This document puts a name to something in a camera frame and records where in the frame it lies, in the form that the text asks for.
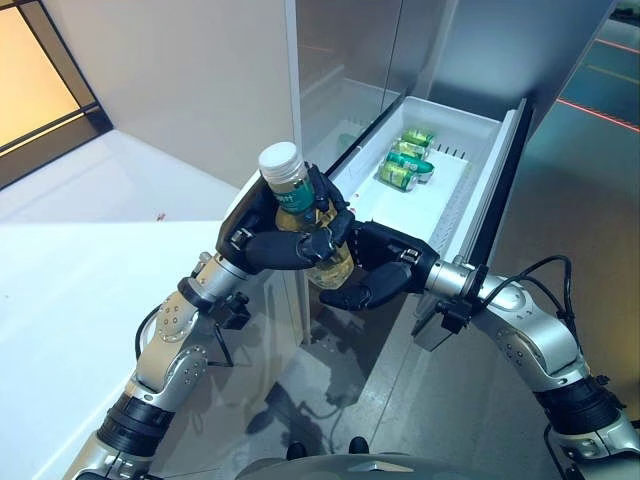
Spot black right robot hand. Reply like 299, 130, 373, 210
318, 219, 442, 313

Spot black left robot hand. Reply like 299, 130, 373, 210
215, 162, 357, 275

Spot yellow tea bottle white cap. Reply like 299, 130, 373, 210
257, 142, 357, 292

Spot white fridge drawer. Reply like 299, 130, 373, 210
323, 95, 540, 357

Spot stainless steel fridge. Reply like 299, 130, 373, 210
293, 0, 620, 167

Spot light green drink can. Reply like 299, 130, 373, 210
391, 140, 429, 159
376, 161, 419, 192
401, 127, 437, 147

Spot dark green drink can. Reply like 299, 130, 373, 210
384, 151, 436, 184

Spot tall white side panel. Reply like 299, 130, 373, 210
52, 0, 312, 347

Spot white counter cabinet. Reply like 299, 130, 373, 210
0, 128, 302, 480

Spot silver robot torso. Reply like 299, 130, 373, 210
238, 451, 452, 480

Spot black framed frosted window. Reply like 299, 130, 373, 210
0, 0, 109, 192

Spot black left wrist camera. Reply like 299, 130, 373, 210
211, 290, 252, 332

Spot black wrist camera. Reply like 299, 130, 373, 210
434, 296, 474, 336
211, 290, 252, 332

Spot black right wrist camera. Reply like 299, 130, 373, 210
434, 296, 474, 336

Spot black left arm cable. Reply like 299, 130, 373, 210
133, 308, 237, 370

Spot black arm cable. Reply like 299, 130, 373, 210
133, 308, 237, 370
478, 254, 577, 327

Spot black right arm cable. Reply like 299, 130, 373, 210
478, 254, 577, 327

